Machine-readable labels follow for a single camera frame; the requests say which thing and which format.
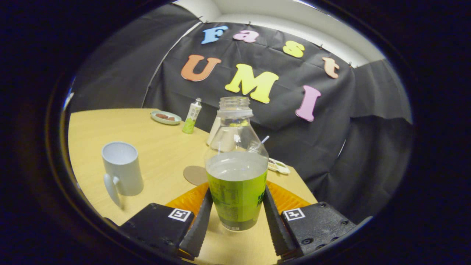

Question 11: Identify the black backdrop cloth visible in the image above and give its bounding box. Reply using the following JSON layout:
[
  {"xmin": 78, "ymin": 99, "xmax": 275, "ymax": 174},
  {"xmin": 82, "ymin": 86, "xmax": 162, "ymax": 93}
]
[{"xmin": 70, "ymin": 4, "xmax": 412, "ymax": 225}]

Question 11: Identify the round brown coaster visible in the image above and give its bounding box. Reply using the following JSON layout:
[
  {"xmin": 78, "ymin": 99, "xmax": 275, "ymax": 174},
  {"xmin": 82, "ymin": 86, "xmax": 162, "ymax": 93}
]
[{"xmin": 183, "ymin": 165, "xmax": 209, "ymax": 186}]

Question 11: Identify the cream toaster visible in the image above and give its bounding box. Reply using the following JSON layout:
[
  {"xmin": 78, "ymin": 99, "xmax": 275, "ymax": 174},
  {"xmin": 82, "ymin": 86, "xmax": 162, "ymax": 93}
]
[{"xmin": 206, "ymin": 115, "xmax": 251, "ymax": 153}]

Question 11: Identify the clear juice bottle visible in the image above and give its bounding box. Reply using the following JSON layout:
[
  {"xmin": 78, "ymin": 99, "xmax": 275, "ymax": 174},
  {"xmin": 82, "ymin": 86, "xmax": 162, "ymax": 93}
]
[{"xmin": 204, "ymin": 96, "xmax": 269, "ymax": 232}]

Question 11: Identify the white cup with handle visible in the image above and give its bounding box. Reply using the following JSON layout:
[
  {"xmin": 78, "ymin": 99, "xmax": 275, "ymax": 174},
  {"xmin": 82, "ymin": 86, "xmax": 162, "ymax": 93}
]
[{"xmin": 101, "ymin": 142, "xmax": 144, "ymax": 209}]

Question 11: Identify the white divided spice dish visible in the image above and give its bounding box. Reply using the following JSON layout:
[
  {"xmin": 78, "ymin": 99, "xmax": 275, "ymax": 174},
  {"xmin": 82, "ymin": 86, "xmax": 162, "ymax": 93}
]
[{"xmin": 268, "ymin": 158, "xmax": 291, "ymax": 175}]

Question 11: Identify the wooden table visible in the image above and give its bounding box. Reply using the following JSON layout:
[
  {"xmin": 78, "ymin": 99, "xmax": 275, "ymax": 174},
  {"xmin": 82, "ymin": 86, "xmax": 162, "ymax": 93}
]
[{"xmin": 68, "ymin": 108, "xmax": 319, "ymax": 265}]

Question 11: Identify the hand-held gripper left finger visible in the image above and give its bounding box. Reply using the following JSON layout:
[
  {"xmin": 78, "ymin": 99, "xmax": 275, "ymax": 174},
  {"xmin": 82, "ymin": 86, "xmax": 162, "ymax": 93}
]
[{"xmin": 105, "ymin": 182, "xmax": 214, "ymax": 260}]

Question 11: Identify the small capped green-label bottle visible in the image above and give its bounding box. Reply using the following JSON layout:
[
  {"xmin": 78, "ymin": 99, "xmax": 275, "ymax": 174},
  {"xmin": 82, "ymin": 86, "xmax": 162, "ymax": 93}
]
[{"xmin": 182, "ymin": 98, "xmax": 202, "ymax": 134}]

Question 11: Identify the pale green plate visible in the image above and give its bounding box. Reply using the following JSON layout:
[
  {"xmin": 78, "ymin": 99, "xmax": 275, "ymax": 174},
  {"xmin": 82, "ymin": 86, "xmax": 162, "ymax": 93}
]
[{"xmin": 150, "ymin": 110, "xmax": 182, "ymax": 126}]

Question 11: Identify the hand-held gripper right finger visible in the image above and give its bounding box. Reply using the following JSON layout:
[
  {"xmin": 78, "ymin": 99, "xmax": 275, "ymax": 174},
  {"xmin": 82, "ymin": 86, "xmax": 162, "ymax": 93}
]
[{"xmin": 262, "ymin": 180, "xmax": 357, "ymax": 260}]

